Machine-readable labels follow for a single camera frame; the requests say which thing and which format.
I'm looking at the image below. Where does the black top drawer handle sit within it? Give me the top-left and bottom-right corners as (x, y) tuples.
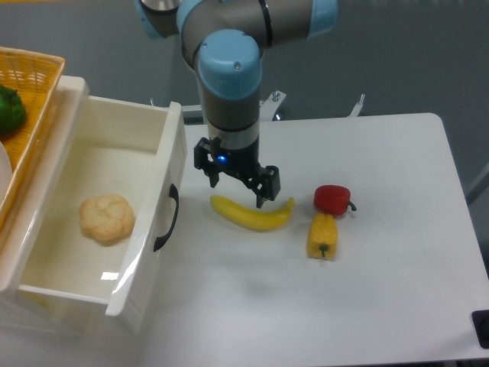
(153, 183), (180, 252)

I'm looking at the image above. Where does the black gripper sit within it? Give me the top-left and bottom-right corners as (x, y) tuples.
(193, 127), (280, 208)

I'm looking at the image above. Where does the green bell pepper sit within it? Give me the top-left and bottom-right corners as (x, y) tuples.
(0, 85), (27, 135)

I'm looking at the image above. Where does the black corner device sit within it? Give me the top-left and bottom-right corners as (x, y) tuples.
(471, 310), (489, 349)

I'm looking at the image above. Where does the bread roll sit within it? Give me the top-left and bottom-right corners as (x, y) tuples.
(79, 193), (135, 242)

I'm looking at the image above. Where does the yellow woven basket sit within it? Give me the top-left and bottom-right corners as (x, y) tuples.
(1, 47), (65, 226)

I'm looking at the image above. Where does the white drawer cabinet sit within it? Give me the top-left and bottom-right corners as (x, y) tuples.
(1, 76), (89, 332)

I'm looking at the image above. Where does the white top drawer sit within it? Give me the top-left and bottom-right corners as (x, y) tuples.
(18, 96), (186, 333)

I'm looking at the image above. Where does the yellow bell pepper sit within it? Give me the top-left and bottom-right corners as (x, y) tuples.
(306, 213), (338, 260)

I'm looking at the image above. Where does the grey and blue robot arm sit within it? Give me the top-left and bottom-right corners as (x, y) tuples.
(134, 0), (338, 207)

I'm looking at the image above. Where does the white plate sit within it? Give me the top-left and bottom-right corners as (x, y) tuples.
(0, 145), (13, 203)

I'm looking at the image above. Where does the red bell pepper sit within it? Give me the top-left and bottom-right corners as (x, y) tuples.
(313, 185), (357, 216)

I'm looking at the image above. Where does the yellow banana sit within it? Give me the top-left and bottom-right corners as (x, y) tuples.
(209, 195), (295, 232)

